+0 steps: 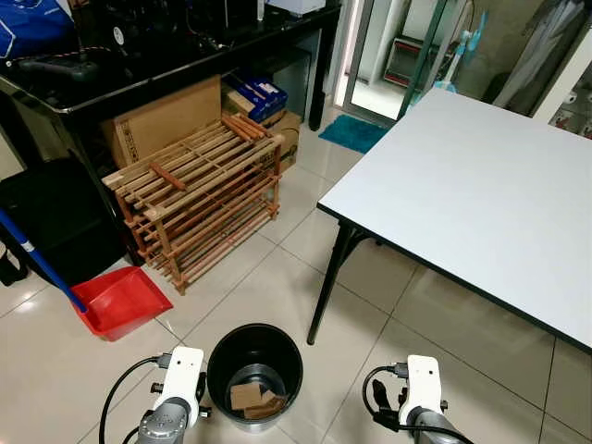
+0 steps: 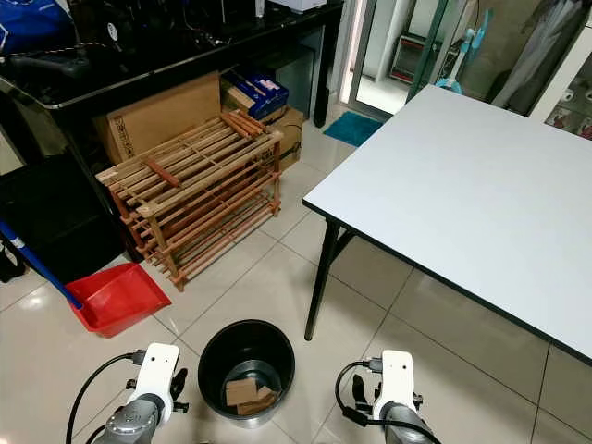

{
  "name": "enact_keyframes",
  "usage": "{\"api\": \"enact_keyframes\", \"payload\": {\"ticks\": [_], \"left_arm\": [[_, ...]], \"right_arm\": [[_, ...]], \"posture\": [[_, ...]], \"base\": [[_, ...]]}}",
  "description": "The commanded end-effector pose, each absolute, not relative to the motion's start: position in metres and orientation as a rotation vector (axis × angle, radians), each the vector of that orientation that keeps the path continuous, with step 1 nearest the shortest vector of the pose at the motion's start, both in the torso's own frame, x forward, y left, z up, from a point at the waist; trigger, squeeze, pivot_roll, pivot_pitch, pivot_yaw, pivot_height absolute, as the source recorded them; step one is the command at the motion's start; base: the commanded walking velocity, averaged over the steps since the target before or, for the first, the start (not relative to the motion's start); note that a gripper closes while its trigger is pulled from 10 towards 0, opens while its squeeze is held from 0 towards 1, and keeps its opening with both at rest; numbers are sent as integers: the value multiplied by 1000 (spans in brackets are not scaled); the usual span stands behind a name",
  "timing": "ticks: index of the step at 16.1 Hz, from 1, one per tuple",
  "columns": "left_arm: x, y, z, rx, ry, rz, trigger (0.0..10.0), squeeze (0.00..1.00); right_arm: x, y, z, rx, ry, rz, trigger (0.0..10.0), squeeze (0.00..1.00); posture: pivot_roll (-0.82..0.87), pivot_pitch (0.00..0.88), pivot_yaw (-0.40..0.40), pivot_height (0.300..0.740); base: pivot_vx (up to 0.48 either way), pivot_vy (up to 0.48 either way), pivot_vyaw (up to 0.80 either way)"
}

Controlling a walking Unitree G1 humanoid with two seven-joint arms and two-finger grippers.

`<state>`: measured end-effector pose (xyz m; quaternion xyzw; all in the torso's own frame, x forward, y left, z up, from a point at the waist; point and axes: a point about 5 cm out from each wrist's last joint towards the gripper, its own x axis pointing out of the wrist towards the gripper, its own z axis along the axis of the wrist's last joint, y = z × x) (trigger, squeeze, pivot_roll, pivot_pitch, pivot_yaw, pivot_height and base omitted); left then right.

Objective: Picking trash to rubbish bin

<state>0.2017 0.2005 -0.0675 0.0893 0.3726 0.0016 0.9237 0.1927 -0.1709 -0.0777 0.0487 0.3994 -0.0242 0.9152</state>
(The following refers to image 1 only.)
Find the blue fabric bag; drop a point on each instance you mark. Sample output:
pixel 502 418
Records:
pixel 32 28

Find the white box on desk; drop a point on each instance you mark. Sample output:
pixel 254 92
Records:
pixel 296 6

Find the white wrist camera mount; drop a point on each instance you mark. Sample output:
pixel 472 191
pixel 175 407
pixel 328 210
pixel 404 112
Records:
pixel 183 370
pixel 424 379

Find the black rubbish bin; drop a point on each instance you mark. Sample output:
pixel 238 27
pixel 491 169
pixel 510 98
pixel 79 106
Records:
pixel 222 370

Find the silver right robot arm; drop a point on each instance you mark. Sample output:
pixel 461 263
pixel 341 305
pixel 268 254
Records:
pixel 427 425

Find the small black fan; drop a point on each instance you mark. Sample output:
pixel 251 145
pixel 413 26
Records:
pixel 118 35

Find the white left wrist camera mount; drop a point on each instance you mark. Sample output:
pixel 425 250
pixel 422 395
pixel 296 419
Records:
pixel 183 370

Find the flat brown cardboard box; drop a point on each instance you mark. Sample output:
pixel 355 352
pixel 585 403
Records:
pixel 157 116

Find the blue printed box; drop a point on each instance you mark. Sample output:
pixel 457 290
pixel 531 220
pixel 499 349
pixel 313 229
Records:
pixel 259 92

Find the small brown cardboard box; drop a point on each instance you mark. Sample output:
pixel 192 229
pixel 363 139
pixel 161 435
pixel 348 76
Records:
pixel 287 129

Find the grey folded umbrella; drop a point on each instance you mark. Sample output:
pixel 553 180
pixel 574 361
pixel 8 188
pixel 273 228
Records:
pixel 541 46

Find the white glass door cabinet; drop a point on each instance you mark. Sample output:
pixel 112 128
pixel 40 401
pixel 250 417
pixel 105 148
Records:
pixel 578 111

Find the brown cardboard scrap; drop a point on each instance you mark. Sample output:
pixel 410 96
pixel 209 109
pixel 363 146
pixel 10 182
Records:
pixel 248 396

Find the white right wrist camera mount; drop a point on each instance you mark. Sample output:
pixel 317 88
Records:
pixel 424 379

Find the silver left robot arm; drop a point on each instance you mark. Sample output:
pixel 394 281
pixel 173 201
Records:
pixel 166 424

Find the teal and white mop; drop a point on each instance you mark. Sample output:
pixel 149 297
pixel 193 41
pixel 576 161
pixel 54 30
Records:
pixel 470 42

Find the loose brown wooden stick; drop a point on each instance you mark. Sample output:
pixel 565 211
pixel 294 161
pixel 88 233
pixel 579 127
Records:
pixel 168 176

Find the black glossy desk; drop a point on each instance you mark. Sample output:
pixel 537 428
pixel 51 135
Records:
pixel 185 65

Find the wooden slatted shoe rack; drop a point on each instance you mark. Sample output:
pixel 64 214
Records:
pixel 213 148

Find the red and white box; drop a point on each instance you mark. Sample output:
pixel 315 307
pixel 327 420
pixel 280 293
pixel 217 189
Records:
pixel 407 60

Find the white folding table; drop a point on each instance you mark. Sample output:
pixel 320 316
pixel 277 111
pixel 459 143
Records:
pixel 462 185

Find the brown wooden stick bundle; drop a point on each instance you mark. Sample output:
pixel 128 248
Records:
pixel 245 125

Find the teal floor mat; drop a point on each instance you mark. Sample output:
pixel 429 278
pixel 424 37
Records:
pixel 353 134

